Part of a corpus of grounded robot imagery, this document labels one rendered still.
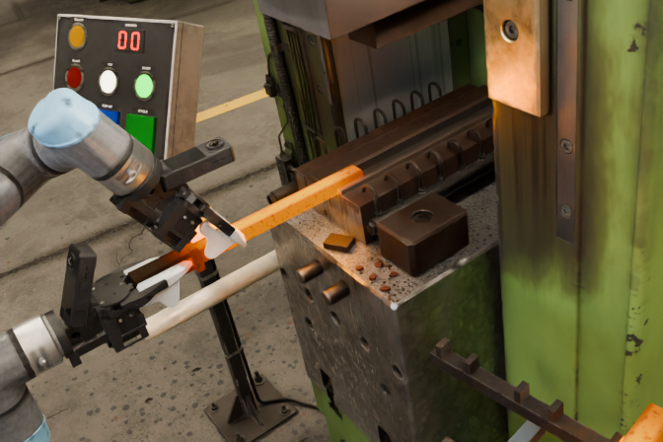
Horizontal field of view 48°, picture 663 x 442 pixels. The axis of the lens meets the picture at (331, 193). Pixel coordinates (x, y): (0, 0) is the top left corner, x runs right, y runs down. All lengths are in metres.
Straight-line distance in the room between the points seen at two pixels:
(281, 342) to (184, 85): 1.15
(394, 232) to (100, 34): 0.79
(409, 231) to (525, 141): 0.23
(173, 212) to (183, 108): 0.49
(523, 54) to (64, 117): 0.56
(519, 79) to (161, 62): 0.77
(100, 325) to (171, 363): 1.38
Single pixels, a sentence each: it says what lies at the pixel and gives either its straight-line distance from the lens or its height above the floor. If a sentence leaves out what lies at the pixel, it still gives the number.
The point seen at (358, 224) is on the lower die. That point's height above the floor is 0.95.
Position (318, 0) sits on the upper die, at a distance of 1.04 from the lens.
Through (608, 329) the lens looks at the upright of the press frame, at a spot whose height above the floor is 0.87.
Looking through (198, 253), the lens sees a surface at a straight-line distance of 1.12.
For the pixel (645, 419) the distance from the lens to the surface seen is 0.93.
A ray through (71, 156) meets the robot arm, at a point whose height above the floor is 1.24.
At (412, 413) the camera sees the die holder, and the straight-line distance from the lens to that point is 1.28.
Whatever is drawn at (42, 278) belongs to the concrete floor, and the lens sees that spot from 3.11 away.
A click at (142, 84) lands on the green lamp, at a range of 1.54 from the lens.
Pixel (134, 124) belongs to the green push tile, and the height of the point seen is 1.03.
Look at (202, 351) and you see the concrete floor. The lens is 2.50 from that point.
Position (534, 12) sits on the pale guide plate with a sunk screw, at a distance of 0.92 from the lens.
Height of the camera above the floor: 1.65
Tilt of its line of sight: 33 degrees down
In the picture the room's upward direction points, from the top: 11 degrees counter-clockwise
